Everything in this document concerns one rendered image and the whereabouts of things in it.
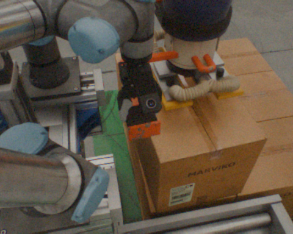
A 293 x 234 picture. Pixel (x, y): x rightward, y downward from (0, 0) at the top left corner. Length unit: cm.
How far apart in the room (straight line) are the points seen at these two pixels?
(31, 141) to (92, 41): 28
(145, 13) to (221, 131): 64
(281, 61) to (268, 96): 134
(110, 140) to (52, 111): 112
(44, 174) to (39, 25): 25
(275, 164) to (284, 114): 37
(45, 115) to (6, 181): 76
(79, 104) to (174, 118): 38
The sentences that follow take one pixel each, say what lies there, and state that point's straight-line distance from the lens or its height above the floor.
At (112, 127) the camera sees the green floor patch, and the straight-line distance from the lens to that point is 233.
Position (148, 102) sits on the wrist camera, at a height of 132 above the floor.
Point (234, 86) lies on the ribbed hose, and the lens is 100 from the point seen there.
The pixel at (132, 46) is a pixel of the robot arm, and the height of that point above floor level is 142.
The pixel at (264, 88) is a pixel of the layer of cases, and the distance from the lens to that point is 197.
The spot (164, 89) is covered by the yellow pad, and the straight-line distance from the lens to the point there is 102.
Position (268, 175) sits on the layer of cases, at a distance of 154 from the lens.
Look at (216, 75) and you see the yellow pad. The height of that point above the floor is 108.
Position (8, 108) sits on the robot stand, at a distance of 88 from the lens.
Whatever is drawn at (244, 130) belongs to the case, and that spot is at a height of 94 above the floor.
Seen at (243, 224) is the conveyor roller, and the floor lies 55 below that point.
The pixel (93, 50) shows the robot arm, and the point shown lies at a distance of 50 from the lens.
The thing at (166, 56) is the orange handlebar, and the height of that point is 119.
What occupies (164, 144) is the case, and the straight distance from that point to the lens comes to 103.
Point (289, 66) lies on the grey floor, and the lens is 320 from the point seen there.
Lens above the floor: 176
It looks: 48 degrees down
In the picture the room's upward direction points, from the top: straight up
